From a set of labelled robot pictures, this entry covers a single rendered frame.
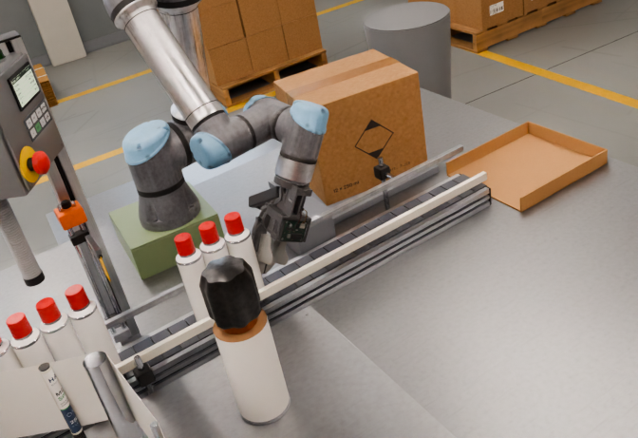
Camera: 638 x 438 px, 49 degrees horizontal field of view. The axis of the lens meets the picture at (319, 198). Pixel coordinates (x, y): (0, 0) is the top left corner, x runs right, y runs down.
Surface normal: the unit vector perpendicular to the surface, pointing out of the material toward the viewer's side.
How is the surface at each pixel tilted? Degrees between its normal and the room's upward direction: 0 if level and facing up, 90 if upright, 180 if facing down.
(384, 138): 90
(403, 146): 90
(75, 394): 90
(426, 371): 0
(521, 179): 0
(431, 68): 93
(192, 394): 0
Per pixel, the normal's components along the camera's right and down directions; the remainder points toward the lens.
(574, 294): -0.17, -0.85
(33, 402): 0.07, 0.51
